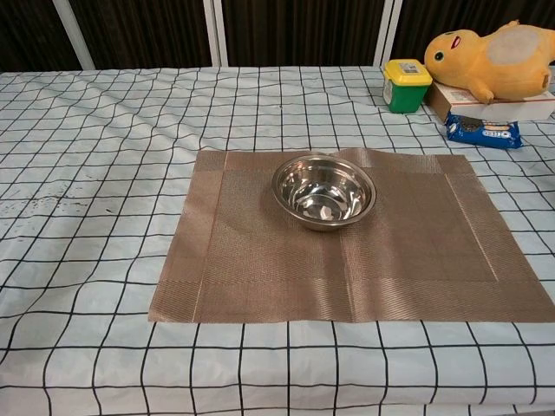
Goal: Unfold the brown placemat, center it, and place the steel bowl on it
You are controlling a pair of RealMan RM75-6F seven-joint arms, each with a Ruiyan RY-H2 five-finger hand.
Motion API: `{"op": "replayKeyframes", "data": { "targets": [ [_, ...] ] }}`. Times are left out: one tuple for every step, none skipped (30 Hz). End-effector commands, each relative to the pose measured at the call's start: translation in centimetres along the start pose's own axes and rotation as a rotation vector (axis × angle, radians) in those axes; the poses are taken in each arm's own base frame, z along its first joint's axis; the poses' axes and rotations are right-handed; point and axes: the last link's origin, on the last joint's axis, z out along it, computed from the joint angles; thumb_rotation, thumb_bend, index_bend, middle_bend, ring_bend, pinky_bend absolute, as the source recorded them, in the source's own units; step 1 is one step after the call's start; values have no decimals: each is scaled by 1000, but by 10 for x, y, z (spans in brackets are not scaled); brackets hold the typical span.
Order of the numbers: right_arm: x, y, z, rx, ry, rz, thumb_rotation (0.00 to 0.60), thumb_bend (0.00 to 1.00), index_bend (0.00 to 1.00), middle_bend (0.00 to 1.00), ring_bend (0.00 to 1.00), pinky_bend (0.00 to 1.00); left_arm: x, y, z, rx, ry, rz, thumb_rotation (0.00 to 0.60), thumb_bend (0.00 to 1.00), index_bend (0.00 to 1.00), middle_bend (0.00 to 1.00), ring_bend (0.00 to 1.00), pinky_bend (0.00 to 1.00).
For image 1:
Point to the yellow plush toy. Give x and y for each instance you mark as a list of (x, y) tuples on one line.
[(490, 60)]

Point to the white cardboard box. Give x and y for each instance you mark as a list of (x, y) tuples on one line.
[(459, 102)]

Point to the white double frame post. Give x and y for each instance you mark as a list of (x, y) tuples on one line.
[(216, 32)]

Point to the brown woven placemat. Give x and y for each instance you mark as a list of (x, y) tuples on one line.
[(412, 260)]

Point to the blue cookie packet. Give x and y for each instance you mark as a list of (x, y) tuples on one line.
[(483, 132)]

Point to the stainless steel bowl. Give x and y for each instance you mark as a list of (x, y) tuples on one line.
[(323, 195)]

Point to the white black-checked tablecloth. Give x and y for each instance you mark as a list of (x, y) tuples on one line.
[(217, 368)]

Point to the green container with yellow lid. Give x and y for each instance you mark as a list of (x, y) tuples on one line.
[(405, 93)]

